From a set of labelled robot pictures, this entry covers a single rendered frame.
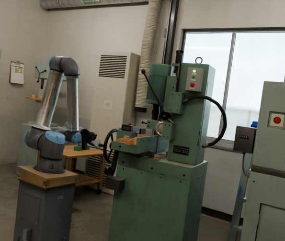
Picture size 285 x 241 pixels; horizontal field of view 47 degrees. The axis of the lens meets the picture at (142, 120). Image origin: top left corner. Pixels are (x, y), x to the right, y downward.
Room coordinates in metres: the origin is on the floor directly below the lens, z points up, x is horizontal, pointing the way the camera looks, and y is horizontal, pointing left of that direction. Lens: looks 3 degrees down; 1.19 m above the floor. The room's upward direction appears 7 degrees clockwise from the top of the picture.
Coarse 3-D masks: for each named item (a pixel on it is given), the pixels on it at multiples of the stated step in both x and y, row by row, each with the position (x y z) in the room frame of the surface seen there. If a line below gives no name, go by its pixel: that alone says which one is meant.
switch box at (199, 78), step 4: (188, 68) 2.28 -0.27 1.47; (192, 68) 2.26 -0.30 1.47; (196, 68) 2.25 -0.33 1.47; (200, 68) 2.24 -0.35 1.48; (188, 72) 2.27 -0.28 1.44; (192, 72) 2.26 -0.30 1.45; (196, 72) 2.25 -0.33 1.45; (200, 72) 2.24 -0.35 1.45; (188, 76) 2.27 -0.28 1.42; (196, 76) 2.25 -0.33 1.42; (200, 76) 2.24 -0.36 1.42; (188, 80) 2.27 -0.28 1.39; (192, 80) 2.26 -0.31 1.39; (196, 80) 2.25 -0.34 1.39; (200, 80) 2.24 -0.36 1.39; (188, 84) 2.27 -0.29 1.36; (196, 84) 2.25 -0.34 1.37; (200, 84) 2.25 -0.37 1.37; (188, 88) 2.27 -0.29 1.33; (196, 88) 2.24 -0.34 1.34; (200, 88) 2.26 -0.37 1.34
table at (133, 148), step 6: (114, 144) 2.29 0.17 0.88; (120, 144) 2.27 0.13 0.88; (144, 144) 2.32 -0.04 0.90; (150, 144) 2.42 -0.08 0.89; (156, 144) 2.52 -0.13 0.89; (162, 144) 2.64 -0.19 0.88; (120, 150) 2.27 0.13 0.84; (126, 150) 2.25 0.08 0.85; (132, 150) 2.23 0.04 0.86; (138, 150) 2.24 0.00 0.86; (144, 150) 2.32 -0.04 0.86
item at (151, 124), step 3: (147, 120) 2.54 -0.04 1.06; (150, 120) 2.52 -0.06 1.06; (153, 120) 2.51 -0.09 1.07; (156, 120) 2.53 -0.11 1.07; (147, 123) 2.53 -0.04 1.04; (150, 123) 2.52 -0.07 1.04; (153, 123) 2.51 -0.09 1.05; (156, 123) 2.50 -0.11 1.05; (147, 126) 2.53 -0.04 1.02; (150, 126) 2.52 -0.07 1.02; (153, 126) 2.51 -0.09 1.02; (153, 129) 2.51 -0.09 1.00
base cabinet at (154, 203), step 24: (120, 168) 2.40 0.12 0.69; (120, 192) 2.39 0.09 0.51; (144, 192) 2.31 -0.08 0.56; (168, 192) 2.24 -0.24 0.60; (192, 192) 2.25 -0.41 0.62; (120, 216) 2.38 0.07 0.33; (144, 216) 2.30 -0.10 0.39; (168, 216) 2.23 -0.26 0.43; (192, 216) 2.33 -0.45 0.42; (120, 240) 2.37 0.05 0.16; (144, 240) 2.29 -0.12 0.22; (168, 240) 2.22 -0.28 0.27; (192, 240) 2.42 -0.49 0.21
